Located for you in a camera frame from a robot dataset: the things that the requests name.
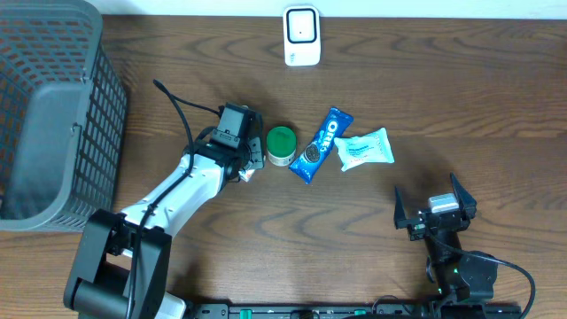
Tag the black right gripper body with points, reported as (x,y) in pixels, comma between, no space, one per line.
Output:
(417,229)

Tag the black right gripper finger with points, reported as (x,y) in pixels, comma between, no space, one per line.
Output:
(399,217)
(467,203)

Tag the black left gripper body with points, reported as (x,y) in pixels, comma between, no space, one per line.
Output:
(252,138)

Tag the green lid jar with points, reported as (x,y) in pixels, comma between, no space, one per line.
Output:
(281,146)

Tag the blue Oreo cookie pack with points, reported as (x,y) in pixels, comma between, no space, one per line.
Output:
(309,161)

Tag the light teal snack packet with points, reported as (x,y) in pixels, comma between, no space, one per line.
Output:
(371,148)

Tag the orange snack box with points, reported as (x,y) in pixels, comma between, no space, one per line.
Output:
(246,175)

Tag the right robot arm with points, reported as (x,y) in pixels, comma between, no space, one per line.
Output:
(465,281)

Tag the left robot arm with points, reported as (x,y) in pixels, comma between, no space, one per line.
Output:
(120,268)

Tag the white barcode scanner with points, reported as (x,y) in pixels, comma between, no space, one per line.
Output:
(301,36)

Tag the grey plastic mesh basket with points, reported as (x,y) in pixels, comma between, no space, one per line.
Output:
(63,116)

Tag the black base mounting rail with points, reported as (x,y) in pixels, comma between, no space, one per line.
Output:
(384,309)

